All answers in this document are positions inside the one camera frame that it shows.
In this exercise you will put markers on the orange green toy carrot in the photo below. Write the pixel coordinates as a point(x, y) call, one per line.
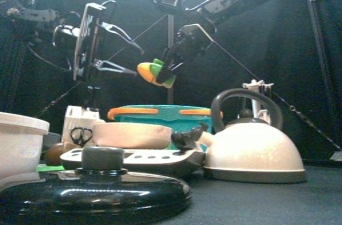
point(147, 72)

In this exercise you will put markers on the green corn husk piece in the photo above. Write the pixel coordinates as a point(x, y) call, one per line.
point(50, 168)

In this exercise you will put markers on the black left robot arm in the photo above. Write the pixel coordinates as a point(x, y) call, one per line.
point(31, 14)

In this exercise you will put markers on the white knife block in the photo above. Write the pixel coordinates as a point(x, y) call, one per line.
point(80, 117)

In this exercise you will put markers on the beige toy bowl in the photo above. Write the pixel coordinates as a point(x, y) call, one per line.
point(131, 135)

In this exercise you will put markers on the black toy scissors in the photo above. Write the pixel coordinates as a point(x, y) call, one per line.
point(80, 135)

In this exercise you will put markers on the brown round toy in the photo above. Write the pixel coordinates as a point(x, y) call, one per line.
point(55, 155)

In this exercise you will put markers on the white toy pot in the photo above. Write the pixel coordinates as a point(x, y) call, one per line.
point(20, 145)

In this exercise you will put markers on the black pot lid grey knob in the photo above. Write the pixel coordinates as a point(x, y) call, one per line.
point(98, 195)

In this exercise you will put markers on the vertical metal frame pole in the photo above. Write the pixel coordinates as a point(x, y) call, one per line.
point(171, 19)

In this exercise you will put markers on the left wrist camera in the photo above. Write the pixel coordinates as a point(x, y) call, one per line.
point(104, 7)

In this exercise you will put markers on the black frame post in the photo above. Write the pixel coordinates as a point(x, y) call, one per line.
point(318, 79)

